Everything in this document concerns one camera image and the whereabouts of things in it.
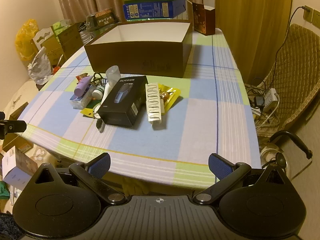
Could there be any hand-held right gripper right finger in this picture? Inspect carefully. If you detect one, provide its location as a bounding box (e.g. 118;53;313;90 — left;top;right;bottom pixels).
193;153;290;205

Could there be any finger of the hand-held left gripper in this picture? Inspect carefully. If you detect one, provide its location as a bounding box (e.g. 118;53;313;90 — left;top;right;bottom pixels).
0;120;27;134

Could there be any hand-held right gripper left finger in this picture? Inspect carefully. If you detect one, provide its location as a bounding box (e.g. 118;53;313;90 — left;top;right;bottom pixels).
32;152;128;205

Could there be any green yellow packet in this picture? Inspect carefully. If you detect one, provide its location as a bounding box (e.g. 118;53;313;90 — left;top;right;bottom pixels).
80;100;103;118

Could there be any blue white plastic box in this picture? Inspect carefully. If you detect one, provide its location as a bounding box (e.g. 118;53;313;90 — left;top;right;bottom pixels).
69;90;94;109

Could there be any white ribbed tray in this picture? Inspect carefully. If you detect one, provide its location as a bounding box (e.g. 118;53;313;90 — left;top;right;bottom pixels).
145;82;166;126

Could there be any yellow snack packet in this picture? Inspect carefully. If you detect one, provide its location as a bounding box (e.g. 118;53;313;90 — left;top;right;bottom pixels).
157;84;182;116

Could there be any black hair clip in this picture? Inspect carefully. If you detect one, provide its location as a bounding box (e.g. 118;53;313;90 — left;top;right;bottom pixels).
93;72;109;84

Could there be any clear plastic cup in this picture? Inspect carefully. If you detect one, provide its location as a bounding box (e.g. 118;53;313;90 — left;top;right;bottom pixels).
105;65;122;87

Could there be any brown storage box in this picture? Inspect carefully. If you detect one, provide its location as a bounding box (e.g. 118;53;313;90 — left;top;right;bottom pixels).
84;19;193;78

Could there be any black brush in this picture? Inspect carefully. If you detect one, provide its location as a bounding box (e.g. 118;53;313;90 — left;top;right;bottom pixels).
96;118;106;134

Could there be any white paper box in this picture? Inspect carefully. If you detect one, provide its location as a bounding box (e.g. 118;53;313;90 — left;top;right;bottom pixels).
2;147;38;184

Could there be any silver plastic bag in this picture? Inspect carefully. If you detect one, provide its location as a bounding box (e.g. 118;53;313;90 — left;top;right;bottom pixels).
27;46;53;85

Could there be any black product box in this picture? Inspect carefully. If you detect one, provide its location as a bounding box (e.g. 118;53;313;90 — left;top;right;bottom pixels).
97;75;148;127

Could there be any white tube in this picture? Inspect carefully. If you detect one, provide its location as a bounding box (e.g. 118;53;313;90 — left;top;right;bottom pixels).
101;83;112;104

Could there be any small white bottle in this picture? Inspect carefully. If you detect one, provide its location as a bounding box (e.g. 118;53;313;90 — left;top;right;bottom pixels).
92;85;105;99

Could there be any purple tube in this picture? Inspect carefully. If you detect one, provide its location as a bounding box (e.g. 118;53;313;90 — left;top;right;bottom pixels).
74;76;92;97

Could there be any white power strip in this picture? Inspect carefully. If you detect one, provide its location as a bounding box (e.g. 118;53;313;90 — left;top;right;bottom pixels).
262;88;279;112

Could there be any yellow plastic bag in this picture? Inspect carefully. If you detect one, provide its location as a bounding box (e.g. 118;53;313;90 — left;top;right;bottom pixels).
15;19;40;62

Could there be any white cardboard cutout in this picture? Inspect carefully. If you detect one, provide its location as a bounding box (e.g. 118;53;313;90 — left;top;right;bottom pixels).
31;26;56;51

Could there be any brown cardboard box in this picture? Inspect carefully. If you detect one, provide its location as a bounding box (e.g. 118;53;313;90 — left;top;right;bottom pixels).
41;24;83;61

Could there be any green small box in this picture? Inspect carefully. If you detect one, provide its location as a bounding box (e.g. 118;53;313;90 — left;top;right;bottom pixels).
52;19;72;36

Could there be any quilted chair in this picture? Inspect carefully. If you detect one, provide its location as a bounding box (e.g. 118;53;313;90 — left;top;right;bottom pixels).
245;24;320;137

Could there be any black plastic snack container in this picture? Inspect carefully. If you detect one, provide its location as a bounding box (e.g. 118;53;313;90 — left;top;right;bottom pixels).
86;8;118;29

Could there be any yellow curtain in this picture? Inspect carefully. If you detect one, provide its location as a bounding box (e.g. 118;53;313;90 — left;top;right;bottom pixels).
215;0;294;83

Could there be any brown paper bag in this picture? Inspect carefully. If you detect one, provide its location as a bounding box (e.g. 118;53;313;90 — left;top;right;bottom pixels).
192;1;216;36

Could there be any blue carton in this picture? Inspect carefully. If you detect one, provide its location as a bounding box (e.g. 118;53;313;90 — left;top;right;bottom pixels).
122;0;187;22

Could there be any white cable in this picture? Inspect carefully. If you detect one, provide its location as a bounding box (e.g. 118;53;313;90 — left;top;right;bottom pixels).
251;93;281;131

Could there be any red handled tool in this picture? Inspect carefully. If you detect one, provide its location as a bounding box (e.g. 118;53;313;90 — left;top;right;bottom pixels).
53;55;63;74

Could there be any black curved handle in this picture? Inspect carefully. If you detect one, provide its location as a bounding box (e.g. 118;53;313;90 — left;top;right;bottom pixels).
269;131;314;159

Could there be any black cable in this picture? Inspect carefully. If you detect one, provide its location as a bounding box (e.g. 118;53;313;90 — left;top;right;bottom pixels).
271;6;307;85

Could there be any wall socket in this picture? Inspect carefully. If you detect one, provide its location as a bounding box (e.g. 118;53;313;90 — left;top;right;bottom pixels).
302;5;320;26

